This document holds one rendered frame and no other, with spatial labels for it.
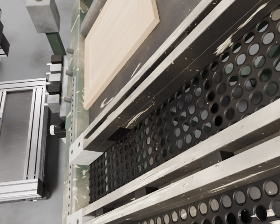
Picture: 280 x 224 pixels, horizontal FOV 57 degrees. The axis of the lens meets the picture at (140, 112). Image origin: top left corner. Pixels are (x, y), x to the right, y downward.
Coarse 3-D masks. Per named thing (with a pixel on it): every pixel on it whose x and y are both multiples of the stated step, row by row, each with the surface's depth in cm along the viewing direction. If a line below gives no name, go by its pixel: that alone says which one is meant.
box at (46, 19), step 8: (32, 0) 128; (48, 0) 128; (32, 8) 128; (40, 8) 129; (48, 8) 129; (56, 8) 140; (32, 16) 132; (40, 16) 133; (48, 16) 133; (56, 16) 139; (40, 24) 137; (48, 24) 137; (56, 24) 138; (40, 32) 141; (48, 32) 142
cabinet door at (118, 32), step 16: (112, 0) 98; (128, 0) 85; (144, 0) 74; (112, 16) 95; (128, 16) 83; (144, 16) 72; (96, 32) 108; (112, 32) 92; (128, 32) 80; (144, 32) 71; (96, 48) 104; (112, 48) 89; (128, 48) 77; (96, 64) 100; (112, 64) 86; (96, 80) 96; (96, 96) 96
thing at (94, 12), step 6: (96, 0) 109; (102, 0) 108; (96, 6) 110; (102, 6) 110; (90, 12) 113; (96, 12) 113; (84, 18) 120; (90, 18) 115; (96, 18) 115; (84, 24) 118; (90, 24) 118; (84, 30) 120
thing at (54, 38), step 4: (52, 32) 146; (56, 32) 148; (48, 36) 148; (52, 36) 148; (56, 36) 149; (48, 40) 151; (52, 40) 151; (56, 40) 151; (60, 40) 156; (52, 44) 154; (56, 44) 154; (60, 44) 155; (52, 48) 156; (56, 48) 157; (60, 48) 157; (56, 52) 160; (60, 52) 160; (64, 52) 164
